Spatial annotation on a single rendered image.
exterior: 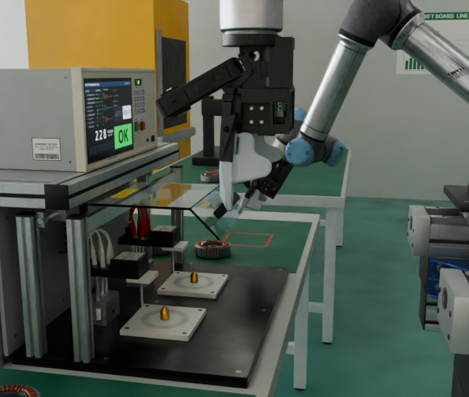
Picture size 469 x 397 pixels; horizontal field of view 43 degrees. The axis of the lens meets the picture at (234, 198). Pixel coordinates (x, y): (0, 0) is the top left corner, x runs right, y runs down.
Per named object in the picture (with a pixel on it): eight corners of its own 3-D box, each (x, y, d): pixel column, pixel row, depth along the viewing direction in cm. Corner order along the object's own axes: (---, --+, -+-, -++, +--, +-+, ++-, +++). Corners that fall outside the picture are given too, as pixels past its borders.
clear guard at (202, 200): (244, 212, 134) (244, 185, 133) (220, 240, 111) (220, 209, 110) (107, 205, 140) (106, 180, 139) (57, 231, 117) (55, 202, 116)
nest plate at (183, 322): (206, 313, 137) (206, 308, 137) (188, 341, 123) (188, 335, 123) (144, 308, 140) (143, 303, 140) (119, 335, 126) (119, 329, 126)
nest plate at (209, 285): (228, 278, 161) (228, 274, 160) (215, 298, 146) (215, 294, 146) (175, 275, 164) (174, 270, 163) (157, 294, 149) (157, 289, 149)
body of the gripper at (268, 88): (288, 140, 70) (290, 32, 67) (216, 139, 71) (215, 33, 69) (294, 134, 77) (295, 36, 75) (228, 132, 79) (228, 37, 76)
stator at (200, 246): (233, 250, 193) (233, 239, 192) (226, 261, 182) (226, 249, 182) (199, 248, 195) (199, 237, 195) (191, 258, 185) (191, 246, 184)
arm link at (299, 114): (314, 118, 169) (291, 103, 172) (294, 151, 172) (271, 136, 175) (323, 120, 176) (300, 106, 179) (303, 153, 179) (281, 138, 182)
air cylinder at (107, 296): (120, 313, 138) (119, 290, 137) (106, 326, 130) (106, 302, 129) (99, 311, 139) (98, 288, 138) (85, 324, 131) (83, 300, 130)
